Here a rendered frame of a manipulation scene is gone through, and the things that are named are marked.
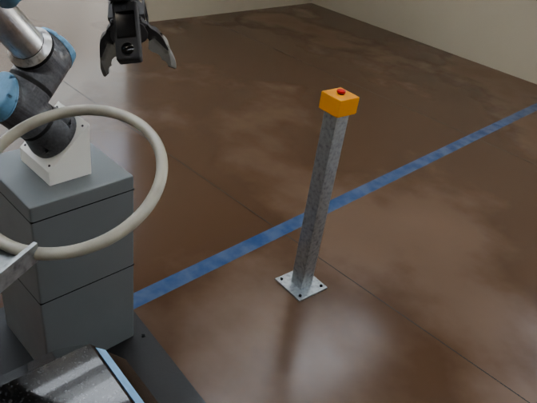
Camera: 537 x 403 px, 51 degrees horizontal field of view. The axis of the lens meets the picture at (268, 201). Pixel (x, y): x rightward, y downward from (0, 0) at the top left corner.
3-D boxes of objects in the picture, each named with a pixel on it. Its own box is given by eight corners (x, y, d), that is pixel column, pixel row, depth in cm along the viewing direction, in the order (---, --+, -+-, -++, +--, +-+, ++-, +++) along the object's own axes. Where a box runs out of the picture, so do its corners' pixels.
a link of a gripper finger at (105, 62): (106, 61, 123) (123, 29, 117) (105, 79, 119) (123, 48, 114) (92, 56, 121) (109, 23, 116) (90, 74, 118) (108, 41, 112)
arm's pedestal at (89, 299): (-10, 323, 252) (-42, 155, 206) (92, 279, 284) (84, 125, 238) (43, 397, 224) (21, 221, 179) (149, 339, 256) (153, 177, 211)
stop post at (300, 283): (327, 289, 301) (373, 97, 243) (299, 301, 289) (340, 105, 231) (302, 267, 313) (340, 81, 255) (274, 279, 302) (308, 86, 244)
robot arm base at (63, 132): (24, 145, 205) (3, 130, 197) (57, 104, 208) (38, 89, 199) (50, 166, 195) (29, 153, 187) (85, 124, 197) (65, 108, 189)
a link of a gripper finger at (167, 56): (184, 45, 122) (152, 19, 116) (185, 63, 119) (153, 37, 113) (173, 53, 124) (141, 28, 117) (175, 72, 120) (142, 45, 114)
